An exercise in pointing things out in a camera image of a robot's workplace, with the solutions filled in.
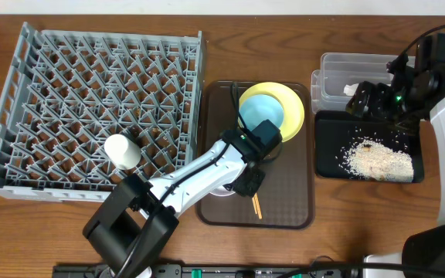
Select white paper napkin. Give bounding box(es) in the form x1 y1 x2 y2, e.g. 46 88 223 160
343 83 358 97

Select white rice leftovers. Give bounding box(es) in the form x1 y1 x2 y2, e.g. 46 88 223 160
335 132 414 182

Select light blue bowl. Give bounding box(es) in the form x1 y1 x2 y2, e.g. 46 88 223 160
239 94 284 130

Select white pink cup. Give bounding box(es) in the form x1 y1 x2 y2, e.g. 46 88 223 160
104 134 141 170

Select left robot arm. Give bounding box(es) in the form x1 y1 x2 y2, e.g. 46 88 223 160
83 120 282 277

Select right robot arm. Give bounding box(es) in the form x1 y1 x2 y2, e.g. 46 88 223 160
345 29 445 277

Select clear plastic waste bin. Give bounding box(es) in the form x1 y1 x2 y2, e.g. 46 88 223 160
311 53 396 114

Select black waste tray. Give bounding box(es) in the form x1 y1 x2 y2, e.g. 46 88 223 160
314 110 424 183

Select grey plastic dishwasher rack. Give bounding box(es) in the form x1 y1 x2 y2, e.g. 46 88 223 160
0 24 206 202

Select left wooden chopstick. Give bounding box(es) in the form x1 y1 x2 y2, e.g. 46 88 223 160
251 197 258 215

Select wooden chopstick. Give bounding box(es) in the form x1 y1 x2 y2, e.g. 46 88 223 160
251 197 258 215
254 194 263 219

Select right wooden chopstick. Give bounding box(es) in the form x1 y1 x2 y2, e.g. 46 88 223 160
254 194 263 219

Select white small saucer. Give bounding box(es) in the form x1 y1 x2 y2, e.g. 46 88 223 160
211 186 234 197

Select brown plastic serving tray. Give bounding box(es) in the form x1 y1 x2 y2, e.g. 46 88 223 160
196 81 315 229

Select yellow round plate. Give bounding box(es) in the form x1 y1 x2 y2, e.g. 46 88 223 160
239 82 304 142

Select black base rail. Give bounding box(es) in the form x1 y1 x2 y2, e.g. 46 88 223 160
52 264 363 278

